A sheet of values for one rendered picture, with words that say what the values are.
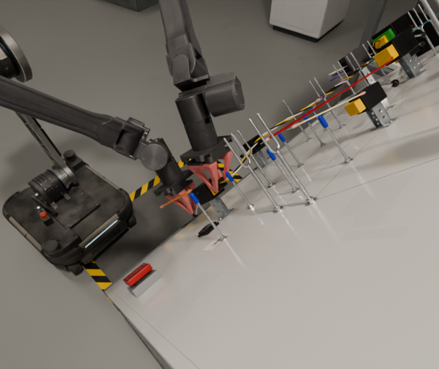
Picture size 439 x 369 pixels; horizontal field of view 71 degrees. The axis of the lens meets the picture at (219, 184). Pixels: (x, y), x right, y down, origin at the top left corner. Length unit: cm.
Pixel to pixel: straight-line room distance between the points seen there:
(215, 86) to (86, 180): 156
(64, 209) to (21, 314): 58
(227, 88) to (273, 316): 41
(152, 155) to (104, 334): 128
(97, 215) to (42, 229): 29
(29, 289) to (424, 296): 198
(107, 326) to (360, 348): 167
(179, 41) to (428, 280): 57
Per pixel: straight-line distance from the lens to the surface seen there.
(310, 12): 398
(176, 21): 70
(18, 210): 208
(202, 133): 60
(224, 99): 57
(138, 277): 60
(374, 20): 138
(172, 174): 74
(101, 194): 194
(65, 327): 189
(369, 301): 23
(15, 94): 67
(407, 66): 95
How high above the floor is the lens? 166
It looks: 50 degrees down
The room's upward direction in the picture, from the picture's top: straight up
